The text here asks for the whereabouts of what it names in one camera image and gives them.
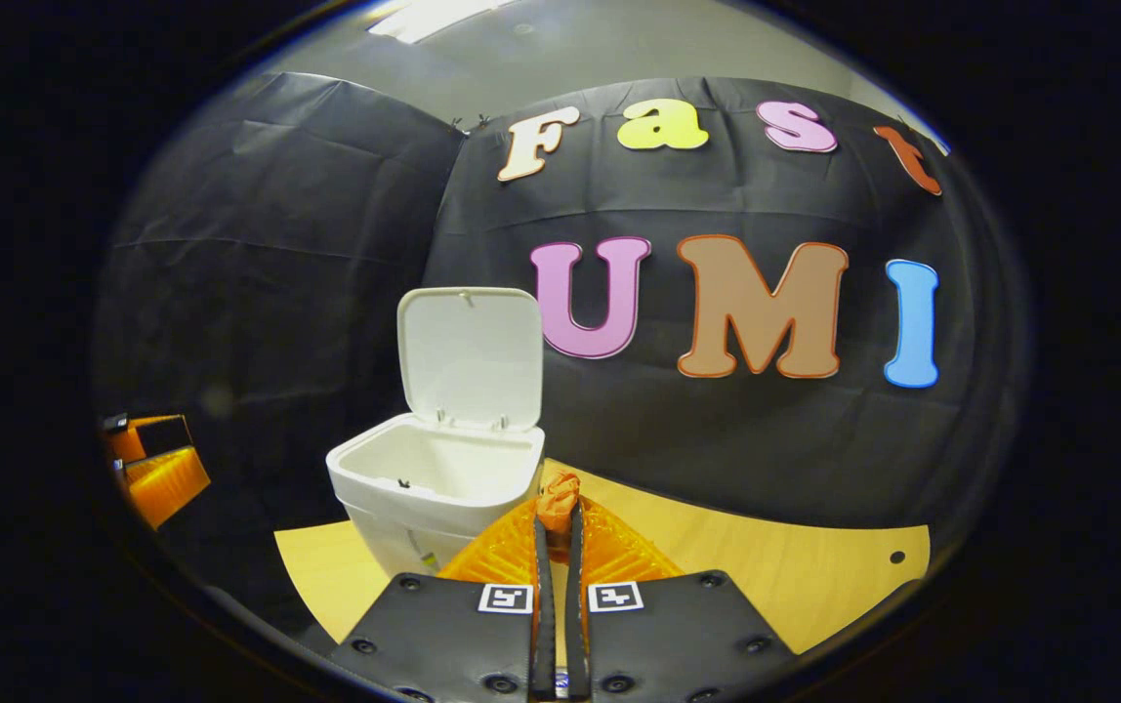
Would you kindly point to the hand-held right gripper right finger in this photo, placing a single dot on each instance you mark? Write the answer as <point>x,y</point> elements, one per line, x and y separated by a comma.
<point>577,625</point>

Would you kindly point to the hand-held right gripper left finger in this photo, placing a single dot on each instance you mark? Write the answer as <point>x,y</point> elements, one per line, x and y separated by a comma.
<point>543,625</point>

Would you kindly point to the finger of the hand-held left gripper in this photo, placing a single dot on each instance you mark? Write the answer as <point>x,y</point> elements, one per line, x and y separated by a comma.
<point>165,483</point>
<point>145,439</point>

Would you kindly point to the black backdrop cloth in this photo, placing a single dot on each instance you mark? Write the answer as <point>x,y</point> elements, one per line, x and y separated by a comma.
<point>326,293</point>

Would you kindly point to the orange paper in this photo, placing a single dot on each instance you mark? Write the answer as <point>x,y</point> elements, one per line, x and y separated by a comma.
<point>558,503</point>

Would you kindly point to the white desktop garbage bin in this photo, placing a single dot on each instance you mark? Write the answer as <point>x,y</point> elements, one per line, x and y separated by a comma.
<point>424,469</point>

